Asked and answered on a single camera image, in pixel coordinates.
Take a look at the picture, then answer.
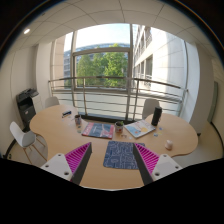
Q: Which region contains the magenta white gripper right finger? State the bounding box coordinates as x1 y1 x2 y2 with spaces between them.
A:
133 143 182 185

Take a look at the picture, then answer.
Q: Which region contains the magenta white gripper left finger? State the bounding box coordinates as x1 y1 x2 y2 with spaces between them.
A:
42 143 92 185

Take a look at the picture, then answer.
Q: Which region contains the blue patterned mouse pad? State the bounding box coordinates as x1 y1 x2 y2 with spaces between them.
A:
103 141 138 170

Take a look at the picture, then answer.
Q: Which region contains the light blue booklet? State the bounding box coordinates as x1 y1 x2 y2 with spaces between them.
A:
125 120 155 138

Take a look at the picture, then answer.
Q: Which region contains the red blue magazine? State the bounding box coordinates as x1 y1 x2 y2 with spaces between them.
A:
82 122 114 139

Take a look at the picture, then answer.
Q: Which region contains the small dark box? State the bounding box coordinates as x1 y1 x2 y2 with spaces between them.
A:
62 110 72 118

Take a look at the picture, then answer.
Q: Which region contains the white chair left front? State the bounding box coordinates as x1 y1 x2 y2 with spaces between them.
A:
9 122 46 160

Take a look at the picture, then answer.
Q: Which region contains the white chair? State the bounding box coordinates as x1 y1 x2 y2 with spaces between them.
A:
142 98 159 119
45 96 59 108
9 122 46 160

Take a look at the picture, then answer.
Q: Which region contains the small potted plant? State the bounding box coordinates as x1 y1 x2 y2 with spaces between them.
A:
114 121 124 133

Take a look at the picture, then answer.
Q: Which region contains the black cylindrical bottle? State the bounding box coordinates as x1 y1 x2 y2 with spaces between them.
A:
151 106 162 126

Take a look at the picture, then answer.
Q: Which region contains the white chair back right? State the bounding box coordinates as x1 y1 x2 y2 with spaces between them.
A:
142 98 159 119

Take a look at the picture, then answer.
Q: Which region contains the white chair back left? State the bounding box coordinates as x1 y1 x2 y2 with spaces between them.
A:
45 96 59 108

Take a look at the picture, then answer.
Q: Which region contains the metal window railing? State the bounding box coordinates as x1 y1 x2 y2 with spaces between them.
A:
49 76 187 120

